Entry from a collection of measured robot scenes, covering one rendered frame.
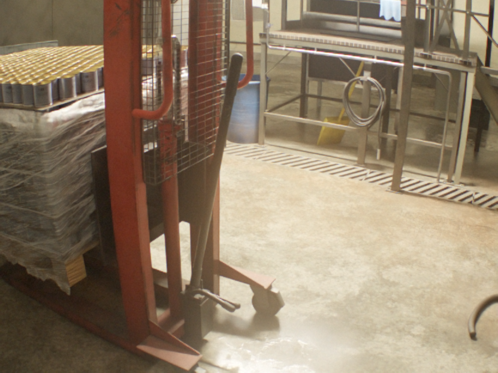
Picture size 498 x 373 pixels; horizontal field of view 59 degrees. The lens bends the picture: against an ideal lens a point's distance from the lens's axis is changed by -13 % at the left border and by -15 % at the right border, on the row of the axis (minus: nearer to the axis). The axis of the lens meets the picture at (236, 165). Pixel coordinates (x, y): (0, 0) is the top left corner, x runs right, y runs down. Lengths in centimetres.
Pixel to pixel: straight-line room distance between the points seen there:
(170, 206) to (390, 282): 139
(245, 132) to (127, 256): 314
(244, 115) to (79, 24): 206
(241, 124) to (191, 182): 268
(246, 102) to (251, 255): 212
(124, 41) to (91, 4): 368
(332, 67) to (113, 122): 436
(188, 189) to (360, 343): 108
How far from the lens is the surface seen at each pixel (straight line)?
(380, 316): 255
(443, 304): 273
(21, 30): 628
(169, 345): 199
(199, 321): 218
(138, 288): 193
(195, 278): 209
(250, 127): 483
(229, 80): 170
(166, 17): 149
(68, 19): 555
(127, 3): 158
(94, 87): 185
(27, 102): 175
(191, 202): 223
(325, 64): 584
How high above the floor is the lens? 151
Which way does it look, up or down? 21 degrees down
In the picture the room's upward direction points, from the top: 1 degrees clockwise
